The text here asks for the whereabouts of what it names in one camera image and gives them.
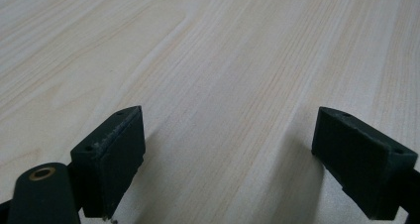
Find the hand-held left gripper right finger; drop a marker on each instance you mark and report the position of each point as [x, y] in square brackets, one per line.
[360, 164]

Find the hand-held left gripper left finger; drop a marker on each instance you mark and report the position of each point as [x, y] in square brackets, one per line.
[109, 161]

